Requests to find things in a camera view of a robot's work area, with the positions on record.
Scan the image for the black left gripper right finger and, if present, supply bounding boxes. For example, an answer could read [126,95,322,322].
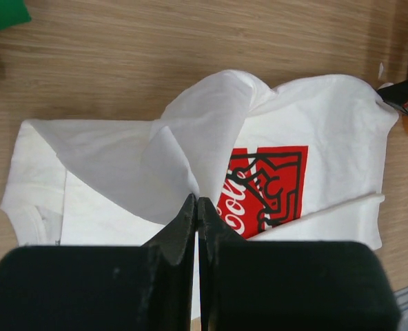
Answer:
[197,198,401,330]

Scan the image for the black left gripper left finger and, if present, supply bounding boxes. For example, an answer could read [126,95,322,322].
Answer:
[0,195,195,330]

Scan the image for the white Coca-Cola print t-shirt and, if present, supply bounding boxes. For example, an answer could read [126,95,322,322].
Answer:
[0,69,400,252]

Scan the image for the small white paper scrap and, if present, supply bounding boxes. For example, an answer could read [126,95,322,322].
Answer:
[378,62,385,80]

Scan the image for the folded green t-shirt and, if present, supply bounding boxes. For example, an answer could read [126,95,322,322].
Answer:
[0,0,32,30]

